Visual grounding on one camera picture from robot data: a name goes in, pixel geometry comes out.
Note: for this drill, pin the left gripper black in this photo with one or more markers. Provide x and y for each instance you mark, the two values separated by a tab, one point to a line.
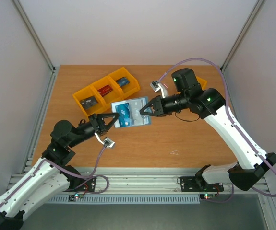
94	119

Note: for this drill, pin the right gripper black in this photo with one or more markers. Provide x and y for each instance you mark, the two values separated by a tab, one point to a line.
159	106

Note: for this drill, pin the teal leather card holder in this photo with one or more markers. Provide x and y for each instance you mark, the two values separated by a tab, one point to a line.
135	105

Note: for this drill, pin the light blue VIP card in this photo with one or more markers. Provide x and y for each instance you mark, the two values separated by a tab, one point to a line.
125	119

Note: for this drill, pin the grey credit card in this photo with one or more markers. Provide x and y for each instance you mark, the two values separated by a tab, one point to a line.
88	102

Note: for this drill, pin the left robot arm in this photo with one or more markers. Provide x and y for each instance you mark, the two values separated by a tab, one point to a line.
52	174

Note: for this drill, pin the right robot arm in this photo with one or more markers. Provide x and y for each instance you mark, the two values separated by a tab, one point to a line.
252	161

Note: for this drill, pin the blue credit card in bin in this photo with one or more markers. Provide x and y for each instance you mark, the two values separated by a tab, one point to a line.
123	81

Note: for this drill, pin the red credit card in bin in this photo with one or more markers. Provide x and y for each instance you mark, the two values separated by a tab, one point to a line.
105	90

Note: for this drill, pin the yellow three-compartment bin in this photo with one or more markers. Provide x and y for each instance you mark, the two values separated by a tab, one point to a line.
98	96

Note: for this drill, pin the small yellow bin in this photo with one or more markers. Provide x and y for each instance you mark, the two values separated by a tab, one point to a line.
202	82

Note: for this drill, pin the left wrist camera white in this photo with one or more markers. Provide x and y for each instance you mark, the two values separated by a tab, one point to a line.
106	142

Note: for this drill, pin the aluminium rail frame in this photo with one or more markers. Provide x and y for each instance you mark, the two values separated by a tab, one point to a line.
141	180

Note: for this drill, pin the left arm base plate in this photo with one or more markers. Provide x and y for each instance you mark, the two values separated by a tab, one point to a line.
81	185

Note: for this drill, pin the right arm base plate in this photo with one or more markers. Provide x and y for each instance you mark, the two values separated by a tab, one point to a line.
189	184

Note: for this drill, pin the grey slotted cable duct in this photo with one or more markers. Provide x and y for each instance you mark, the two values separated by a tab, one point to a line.
103	199

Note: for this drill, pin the left aluminium corner post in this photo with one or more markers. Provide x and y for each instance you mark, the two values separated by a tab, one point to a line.
19	7

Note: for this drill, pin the aluminium corner post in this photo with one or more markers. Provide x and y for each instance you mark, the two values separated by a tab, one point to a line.
19	7
243	32

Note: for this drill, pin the right aluminium corner post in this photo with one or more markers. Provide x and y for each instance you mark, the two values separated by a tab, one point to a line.
243	32

